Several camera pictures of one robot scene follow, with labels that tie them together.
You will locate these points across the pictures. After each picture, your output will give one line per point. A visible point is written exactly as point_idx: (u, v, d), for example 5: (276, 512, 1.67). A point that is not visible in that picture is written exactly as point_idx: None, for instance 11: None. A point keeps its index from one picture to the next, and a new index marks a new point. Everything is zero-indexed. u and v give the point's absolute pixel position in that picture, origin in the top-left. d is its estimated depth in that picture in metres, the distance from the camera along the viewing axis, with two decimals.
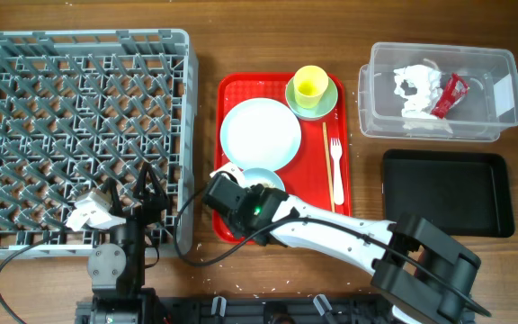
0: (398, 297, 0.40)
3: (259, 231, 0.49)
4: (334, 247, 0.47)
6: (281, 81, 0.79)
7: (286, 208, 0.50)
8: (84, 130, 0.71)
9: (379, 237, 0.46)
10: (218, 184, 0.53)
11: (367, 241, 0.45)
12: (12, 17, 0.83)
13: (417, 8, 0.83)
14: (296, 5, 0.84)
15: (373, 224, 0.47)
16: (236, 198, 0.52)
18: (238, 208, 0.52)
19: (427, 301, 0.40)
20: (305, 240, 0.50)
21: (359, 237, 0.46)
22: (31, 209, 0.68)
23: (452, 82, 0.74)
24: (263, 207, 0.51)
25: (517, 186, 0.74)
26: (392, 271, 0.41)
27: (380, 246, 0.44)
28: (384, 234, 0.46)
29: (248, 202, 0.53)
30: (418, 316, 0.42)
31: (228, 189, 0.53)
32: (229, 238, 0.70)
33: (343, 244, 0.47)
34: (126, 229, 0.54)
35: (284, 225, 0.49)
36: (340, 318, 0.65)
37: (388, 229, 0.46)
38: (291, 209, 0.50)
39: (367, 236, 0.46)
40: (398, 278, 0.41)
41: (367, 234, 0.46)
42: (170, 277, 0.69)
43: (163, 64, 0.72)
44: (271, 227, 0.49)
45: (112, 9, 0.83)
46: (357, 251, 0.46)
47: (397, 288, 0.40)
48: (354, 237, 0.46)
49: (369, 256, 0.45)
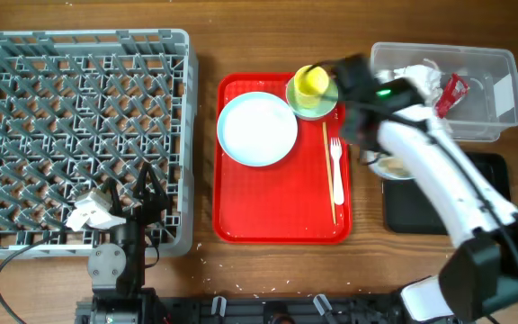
0: (476, 271, 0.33)
3: (385, 119, 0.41)
4: (443, 184, 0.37)
6: (281, 81, 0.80)
7: (423, 112, 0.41)
8: (84, 130, 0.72)
9: (501, 213, 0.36)
10: (362, 62, 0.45)
11: (485, 207, 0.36)
12: (12, 17, 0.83)
13: (417, 8, 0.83)
14: (296, 5, 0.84)
15: (498, 197, 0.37)
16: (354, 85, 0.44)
18: (358, 91, 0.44)
19: (492, 293, 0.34)
20: (409, 157, 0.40)
21: (477, 197, 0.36)
22: (31, 209, 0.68)
23: (451, 82, 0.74)
24: (392, 92, 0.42)
25: (516, 186, 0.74)
26: (492, 251, 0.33)
27: (496, 220, 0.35)
28: (505, 214, 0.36)
29: (367, 87, 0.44)
30: (458, 292, 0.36)
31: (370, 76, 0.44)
32: (229, 238, 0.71)
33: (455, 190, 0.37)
34: (126, 229, 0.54)
35: (406, 126, 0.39)
36: (341, 318, 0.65)
37: (513, 213, 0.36)
38: (425, 115, 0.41)
39: (487, 203, 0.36)
40: (491, 264, 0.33)
41: (487, 200, 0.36)
42: (171, 276, 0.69)
43: (163, 64, 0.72)
44: (390, 113, 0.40)
45: (113, 9, 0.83)
46: (465, 210, 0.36)
47: (483, 266, 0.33)
48: (472, 191, 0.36)
49: (474, 220, 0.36)
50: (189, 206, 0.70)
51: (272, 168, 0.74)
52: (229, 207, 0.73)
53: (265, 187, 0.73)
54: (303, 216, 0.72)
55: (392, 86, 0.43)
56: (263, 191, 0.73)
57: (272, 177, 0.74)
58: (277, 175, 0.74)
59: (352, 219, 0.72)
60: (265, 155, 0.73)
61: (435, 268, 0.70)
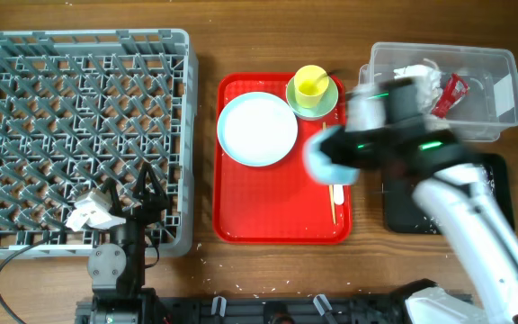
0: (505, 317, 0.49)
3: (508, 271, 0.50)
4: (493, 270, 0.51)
6: (281, 81, 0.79)
7: (461, 169, 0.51)
8: (84, 130, 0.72)
9: None
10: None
11: None
12: (12, 17, 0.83)
13: (417, 7, 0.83)
14: (296, 4, 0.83)
15: (507, 272, 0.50)
16: (405, 115, 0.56)
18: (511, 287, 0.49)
19: None
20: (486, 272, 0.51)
21: None
22: (31, 209, 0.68)
23: (452, 82, 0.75)
24: (439, 148, 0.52)
25: (516, 186, 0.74)
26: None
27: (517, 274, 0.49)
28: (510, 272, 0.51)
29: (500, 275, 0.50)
30: None
31: (409, 99, 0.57)
32: (229, 238, 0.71)
33: (499, 272, 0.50)
34: (126, 229, 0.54)
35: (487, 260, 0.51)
36: (340, 318, 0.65)
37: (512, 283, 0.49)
38: (467, 169, 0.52)
39: None
40: None
41: None
42: (171, 277, 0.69)
43: (163, 64, 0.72)
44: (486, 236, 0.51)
45: (114, 8, 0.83)
46: (507, 287, 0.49)
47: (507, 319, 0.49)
48: (513, 274, 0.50)
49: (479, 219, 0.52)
50: (189, 206, 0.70)
51: (272, 168, 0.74)
52: (230, 208, 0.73)
53: (264, 187, 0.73)
54: (303, 216, 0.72)
55: (440, 139, 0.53)
56: (262, 192, 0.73)
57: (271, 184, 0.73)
58: (276, 176, 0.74)
59: (352, 219, 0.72)
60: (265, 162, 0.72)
61: (435, 269, 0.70)
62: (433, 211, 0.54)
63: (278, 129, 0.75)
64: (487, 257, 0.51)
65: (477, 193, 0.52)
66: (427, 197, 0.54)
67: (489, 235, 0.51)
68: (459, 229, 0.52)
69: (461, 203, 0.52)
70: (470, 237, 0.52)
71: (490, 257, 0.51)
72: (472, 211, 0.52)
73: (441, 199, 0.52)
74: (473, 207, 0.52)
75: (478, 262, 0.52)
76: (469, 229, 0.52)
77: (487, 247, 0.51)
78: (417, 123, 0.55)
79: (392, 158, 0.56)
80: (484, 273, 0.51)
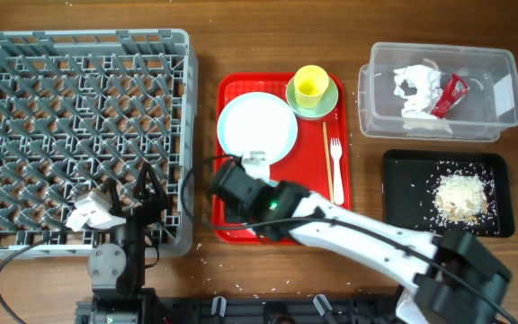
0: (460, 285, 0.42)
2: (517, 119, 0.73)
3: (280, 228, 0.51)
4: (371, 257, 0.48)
6: (281, 81, 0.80)
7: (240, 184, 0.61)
8: (84, 130, 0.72)
9: (422, 249, 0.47)
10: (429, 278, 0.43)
11: (406, 253, 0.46)
12: (12, 17, 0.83)
13: (417, 8, 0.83)
14: (296, 5, 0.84)
15: (415, 236, 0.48)
16: (245, 190, 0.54)
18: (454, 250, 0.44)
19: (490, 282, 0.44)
20: (331, 243, 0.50)
21: (397, 248, 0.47)
22: (31, 209, 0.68)
23: (452, 82, 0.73)
24: (278, 204, 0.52)
25: (516, 186, 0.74)
26: (457, 238, 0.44)
27: (422, 259, 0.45)
28: (425, 247, 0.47)
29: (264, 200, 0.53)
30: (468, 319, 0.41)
31: (241, 178, 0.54)
32: (229, 238, 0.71)
33: (379, 254, 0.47)
34: (126, 229, 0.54)
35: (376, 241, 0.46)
36: (341, 318, 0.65)
37: (432, 242, 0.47)
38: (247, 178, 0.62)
39: (408, 248, 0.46)
40: (454, 245, 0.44)
41: (407, 246, 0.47)
42: (171, 277, 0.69)
43: (163, 64, 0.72)
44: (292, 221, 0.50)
45: (114, 9, 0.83)
46: (395, 265, 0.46)
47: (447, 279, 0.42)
48: (393, 247, 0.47)
49: (408, 269, 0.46)
50: (189, 206, 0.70)
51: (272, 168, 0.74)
52: None
53: None
54: None
55: (278, 199, 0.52)
56: None
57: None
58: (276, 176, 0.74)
59: None
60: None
61: None
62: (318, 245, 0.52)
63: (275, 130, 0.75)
64: (347, 244, 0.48)
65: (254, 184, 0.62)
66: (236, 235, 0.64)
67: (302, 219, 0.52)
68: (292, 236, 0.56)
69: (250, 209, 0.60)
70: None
71: (356, 244, 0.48)
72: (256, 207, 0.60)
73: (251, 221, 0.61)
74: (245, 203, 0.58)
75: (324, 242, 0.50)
76: (323, 235, 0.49)
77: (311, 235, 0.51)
78: (253, 189, 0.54)
79: (247, 220, 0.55)
80: (369, 259, 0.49)
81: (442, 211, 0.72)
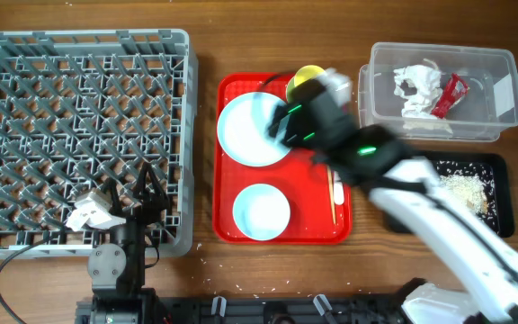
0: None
2: (517, 118, 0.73)
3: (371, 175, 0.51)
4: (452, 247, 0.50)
6: (281, 81, 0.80)
7: (408, 166, 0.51)
8: (84, 130, 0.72)
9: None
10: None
11: (513, 279, 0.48)
12: (12, 17, 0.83)
13: (417, 7, 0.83)
14: (296, 5, 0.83)
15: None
16: (334, 120, 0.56)
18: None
19: None
20: (425, 220, 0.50)
21: (504, 270, 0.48)
22: (31, 209, 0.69)
23: (452, 82, 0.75)
24: (377, 151, 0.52)
25: (516, 186, 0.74)
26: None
27: None
28: None
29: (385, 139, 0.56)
30: None
31: (332, 105, 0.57)
32: (229, 238, 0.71)
33: (479, 265, 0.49)
34: (126, 229, 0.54)
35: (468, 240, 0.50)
36: (341, 318, 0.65)
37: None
38: (417, 166, 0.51)
39: (513, 274, 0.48)
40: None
41: (513, 271, 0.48)
42: (171, 277, 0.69)
43: (163, 64, 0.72)
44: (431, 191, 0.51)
45: (113, 9, 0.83)
46: (481, 278, 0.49)
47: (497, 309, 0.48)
48: (495, 264, 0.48)
49: (504, 291, 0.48)
50: (189, 206, 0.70)
51: (272, 168, 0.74)
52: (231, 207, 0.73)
53: None
54: (303, 216, 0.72)
55: (379, 146, 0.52)
56: None
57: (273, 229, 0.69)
58: (277, 176, 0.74)
59: (353, 219, 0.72)
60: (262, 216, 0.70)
61: (436, 269, 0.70)
62: (396, 209, 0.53)
63: None
64: (439, 228, 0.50)
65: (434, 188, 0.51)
66: (382, 200, 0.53)
67: (467, 236, 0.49)
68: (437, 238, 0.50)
69: (420, 202, 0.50)
70: (451, 243, 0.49)
71: (442, 228, 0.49)
72: (437, 209, 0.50)
73: (401, 206, 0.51)
74: (437, 204, 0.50)
75: (468, 268, 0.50)
76: (419, 210, 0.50)
77: (467, 247, 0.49)
78: (346, 121, 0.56)
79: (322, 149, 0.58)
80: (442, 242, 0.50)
81: None
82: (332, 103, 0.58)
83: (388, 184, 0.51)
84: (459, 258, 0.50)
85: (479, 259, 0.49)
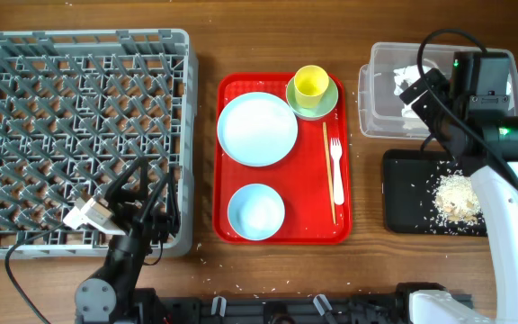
0: None
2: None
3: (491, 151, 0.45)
4: (517, 256, 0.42)
6: (281, 81, 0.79)
7: None
8: (84, 130, 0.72)
9: None
10: None
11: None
12: (12, 17, 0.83)
13: (417, 7, 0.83)
14: (296, 5, 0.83)
15: None
16: (486, 91, 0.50)
18: None
19: None
20: (493, 211, 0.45)
21: None
22: (31, 209, 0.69)
23: None
24: (511, 135, 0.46)
25: None
26: None
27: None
28: None
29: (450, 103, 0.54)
30: None
31: (497, 74, 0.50)
32: (229, 238, 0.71)
33: None
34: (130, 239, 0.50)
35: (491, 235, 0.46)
36: (340, 318, 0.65)
37: None
38: None
39: None
40: None
41: None
42: (171, 277, 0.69)
43: (163, 64, 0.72)
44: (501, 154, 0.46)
45: (114, 9, 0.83)
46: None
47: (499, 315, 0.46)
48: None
49: None
50: (189, 206, 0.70)
51: (272, 168, 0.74)
52: None
53: None
54: (303, 216, 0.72)
55: (512, 127, 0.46)
56: None
57: (267, 230, 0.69)
58: (277, 176, 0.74)
59: (352, 219, 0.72)
60: (259, 215, 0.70)
61: (435, 269, 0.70)
62: (479, 193, 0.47)
63: (275, 130, 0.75)
64: (516, 235, 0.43)
65: None
66: (482, 181, 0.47)
67: None
68: (504, 234, 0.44)
69: (515, 202, 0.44)
70: None
71: None
72: None
73: (496, 195, 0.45)
74: None
75: (515, 278, 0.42)
76: (507, 205, 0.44)
77: None
78: (500, 101, 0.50)
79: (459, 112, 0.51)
80: (503, 244, 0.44)
81: (442, 211, 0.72)
82: (505, 76, 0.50)
83: (499, 166, 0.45)
84: (515, 265, 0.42)
85: None
